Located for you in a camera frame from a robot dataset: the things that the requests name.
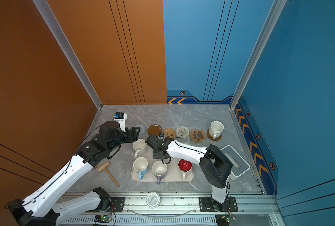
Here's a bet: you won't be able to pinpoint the white mug blue handle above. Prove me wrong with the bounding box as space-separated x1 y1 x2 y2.
133 157 149 180

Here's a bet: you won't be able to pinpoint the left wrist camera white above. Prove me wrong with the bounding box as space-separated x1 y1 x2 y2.
114 112 127 132

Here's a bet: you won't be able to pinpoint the rattan woven coaster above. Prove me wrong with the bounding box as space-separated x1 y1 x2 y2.
162 128 176 139

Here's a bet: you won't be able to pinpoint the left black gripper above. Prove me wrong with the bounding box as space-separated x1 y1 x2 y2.
107 126 141 155

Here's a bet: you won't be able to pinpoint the wooden mallet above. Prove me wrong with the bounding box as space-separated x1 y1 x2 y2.
97 162 120 187

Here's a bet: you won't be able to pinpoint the circuit board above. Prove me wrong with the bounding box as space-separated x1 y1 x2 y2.
93 215 113 225
215 215 231 226

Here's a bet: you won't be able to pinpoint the white mug purple handle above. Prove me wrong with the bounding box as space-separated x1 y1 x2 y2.
152 161 168 185

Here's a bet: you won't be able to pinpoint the grey woven coaster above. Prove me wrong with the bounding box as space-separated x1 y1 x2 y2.
134 125 146 136

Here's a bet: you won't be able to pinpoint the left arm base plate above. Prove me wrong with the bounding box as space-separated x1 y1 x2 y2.
97 197 125 213

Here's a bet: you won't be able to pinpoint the white mug back left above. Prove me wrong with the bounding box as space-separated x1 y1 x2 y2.
133 139 147 158

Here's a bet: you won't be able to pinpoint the white round lid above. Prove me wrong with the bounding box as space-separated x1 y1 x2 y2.
146 192 161 209

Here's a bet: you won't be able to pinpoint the beige serving tray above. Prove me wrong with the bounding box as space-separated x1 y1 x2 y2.
131 146 194 183

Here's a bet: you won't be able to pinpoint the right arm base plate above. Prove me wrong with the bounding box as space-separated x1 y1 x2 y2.
199 196 239 212

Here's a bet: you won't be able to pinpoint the right circuit board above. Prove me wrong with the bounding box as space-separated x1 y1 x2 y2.
215 215 231 226

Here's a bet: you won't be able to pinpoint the white multicolour woven coaster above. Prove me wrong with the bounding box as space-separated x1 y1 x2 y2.
175 126 190 138

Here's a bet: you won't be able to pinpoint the left circuit board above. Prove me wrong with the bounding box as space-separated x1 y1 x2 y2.
93 215 113 225

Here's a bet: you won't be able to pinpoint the red inside mug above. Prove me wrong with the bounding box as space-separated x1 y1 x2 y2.
178 159 193 180

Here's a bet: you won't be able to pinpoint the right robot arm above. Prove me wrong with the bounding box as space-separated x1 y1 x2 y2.
145 135 233 212

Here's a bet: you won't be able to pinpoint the paw shaped wooden coaster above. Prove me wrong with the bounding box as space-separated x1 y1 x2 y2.
189 130 207 143

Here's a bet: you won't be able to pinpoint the brown cork round coaster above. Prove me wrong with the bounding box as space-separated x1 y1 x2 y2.
207 130 223 141

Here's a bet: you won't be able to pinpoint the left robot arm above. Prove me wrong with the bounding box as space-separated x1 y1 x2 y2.
5 121 140 226

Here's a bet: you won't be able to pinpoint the glossy brown round coaster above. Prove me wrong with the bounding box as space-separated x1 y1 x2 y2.
147 124 162 137

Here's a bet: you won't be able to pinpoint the white speckled mug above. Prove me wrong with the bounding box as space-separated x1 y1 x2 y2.
209 121 225 138

